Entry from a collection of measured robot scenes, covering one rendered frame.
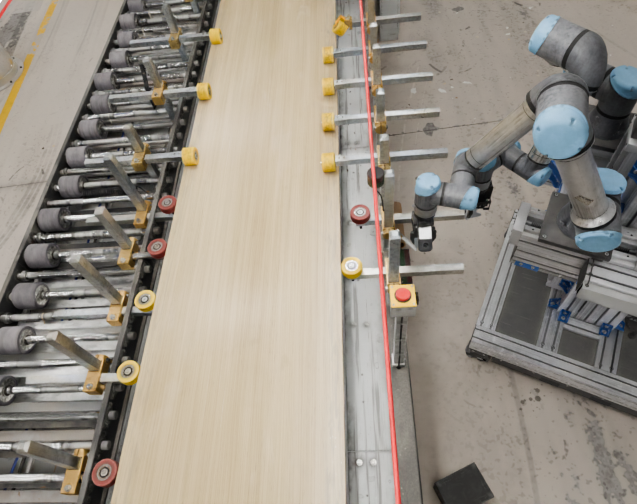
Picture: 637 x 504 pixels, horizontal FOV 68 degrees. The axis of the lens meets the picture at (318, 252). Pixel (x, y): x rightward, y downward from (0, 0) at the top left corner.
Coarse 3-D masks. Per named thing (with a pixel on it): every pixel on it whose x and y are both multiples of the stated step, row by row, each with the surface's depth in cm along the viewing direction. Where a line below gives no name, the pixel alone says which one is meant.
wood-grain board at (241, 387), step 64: (256, 0) 288; (320, 0) 280; (256, 64) 253; (320, 64) 247; (256, 128) 225; (320, 128) 220; (192, 192) 208; (256, 192) 203; (320, 192) 199; (192, 256) 189; (256, 256) 185; (320, 256) 182; (192, 320) 173; (256, 320) 170; (320, 320) 167; (192, 384) 160; (256, 384) 157; (320, 384) 155; (128, 448) 150; (192, 448) 148; (256, 448) 146; (320, 448) 144
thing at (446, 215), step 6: (450, 210) 191; (456, 210) 191; (462, 210) 191; (372, 216) 194; (396, 216) 193; (402, 216) 192; (408, 216) 192; (438, 216) 190; (444, 216) 190; (450, 216) 190; (456, 216) 190; (462, 216) 190; (372, 222) 194; (396, 222) 194; (402, 222) 194; (408, 222) 194
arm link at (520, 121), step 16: (544, 80) 120; (560, 80) 115; (576, 80) 114; (528, 96) 126; (512, 112) 132; (528, 112) 127; (496, 128) 137; (512, 128) 132; (528, 128) 131; (480, 144) 143; (496, 144) 138; (512, 144) 138; (464, 160) 149; (480, 160) 145
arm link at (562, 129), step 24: (552, 96) 113; (576, 96) 111; (552, 120) 109; (576, 120) 107; (552, 144) 113; (576, 144) 111; (576, 168) 120; (576, 192) 126; (600, 192) 127; (576, 216) 136; (600, 216) 131; (576, 240) 139; (600, 240) 135
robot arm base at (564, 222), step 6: (570, 204) 154; (564, 210) 158; (570, 210) 154; (558, 216) 160; (564, 216) 157; (558, 222) 160; (564, 222) 158; (570, 222) 155; (564, 228) 158; (570, 228) 156; (570, 234) 157
